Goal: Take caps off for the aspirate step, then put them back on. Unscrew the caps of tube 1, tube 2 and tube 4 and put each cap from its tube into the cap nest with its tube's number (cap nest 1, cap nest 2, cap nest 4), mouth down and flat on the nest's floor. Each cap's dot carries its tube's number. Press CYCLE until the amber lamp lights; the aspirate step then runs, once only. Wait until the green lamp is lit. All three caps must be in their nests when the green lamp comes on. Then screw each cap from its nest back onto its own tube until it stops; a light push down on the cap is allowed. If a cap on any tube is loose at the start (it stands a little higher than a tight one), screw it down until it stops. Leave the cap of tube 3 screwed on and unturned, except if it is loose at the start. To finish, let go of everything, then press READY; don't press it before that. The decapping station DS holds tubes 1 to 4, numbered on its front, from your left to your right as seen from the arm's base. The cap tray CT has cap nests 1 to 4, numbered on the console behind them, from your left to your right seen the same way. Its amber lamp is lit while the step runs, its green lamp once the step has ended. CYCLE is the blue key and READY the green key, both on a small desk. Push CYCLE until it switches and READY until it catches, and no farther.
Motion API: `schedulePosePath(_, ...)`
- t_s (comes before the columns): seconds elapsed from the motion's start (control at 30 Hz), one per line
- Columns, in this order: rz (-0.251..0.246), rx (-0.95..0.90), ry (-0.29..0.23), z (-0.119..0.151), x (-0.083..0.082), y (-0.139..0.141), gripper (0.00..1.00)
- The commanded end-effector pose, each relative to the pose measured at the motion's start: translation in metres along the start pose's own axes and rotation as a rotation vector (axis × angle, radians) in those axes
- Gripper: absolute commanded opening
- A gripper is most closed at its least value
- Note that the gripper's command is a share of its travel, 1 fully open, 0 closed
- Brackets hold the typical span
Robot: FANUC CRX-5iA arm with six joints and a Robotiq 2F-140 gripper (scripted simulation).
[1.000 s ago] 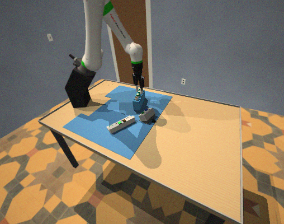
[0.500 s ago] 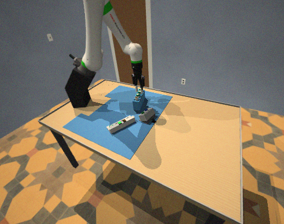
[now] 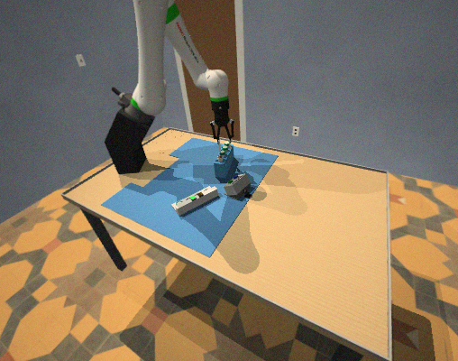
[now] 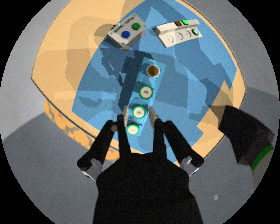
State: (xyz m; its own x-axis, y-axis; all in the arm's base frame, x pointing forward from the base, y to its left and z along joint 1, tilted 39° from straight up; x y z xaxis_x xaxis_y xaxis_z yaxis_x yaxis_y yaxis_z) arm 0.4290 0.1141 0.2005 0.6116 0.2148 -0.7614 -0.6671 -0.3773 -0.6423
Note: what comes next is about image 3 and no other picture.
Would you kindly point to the blue flat mat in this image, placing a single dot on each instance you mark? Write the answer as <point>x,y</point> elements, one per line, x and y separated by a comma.
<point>203,227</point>

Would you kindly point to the dark grey table edge trim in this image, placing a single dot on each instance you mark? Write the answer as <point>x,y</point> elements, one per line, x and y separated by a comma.
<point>389,358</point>

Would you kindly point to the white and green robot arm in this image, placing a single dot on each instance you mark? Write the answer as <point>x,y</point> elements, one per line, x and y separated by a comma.
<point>151,98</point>

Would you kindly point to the blue rectangular tube holder block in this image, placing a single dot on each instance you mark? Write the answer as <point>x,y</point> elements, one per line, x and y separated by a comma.
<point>220,169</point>

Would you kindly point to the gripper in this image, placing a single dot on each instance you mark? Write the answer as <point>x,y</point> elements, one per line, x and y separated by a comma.
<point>222,119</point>

